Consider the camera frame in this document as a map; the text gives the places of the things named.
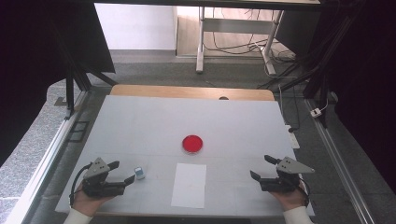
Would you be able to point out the black metal stand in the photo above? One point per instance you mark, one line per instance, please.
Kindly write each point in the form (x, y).
(70, 93)
(317, 68)

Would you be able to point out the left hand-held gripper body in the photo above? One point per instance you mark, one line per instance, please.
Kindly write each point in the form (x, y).
(99, 186)

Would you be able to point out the person's right hand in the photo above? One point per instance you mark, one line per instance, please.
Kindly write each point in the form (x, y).
(292, 199)

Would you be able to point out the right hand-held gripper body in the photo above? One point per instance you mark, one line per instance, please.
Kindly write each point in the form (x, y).
(285, 183)

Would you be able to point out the white metal desk frame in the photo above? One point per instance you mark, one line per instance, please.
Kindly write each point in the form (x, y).
(236, 26)

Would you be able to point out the red round dish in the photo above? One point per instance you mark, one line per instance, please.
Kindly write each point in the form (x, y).
(192, 143)

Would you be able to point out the small white adapter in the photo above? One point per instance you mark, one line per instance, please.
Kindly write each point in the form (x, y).
(316, 112)

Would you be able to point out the small white stamp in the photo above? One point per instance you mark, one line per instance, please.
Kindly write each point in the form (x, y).
(141, 176)

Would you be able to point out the aluminium rail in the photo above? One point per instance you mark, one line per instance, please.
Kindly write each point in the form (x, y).
(336, 155)
(46, 161)

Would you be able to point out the person's left hand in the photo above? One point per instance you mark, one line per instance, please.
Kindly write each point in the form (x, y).
(85, 203)

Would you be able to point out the black curtain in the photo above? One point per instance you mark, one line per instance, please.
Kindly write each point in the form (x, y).
(31, 62)
(367, 93)

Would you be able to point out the small blue cap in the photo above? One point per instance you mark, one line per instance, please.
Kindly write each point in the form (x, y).
(138, 170)

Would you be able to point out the white power strip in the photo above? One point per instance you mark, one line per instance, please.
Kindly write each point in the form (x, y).
(294, 141)

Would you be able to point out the white paper sheet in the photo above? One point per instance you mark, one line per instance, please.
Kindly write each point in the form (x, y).
(188, 186)

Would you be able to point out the large white board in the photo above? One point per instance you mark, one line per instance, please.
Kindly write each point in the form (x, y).
(233, 124)

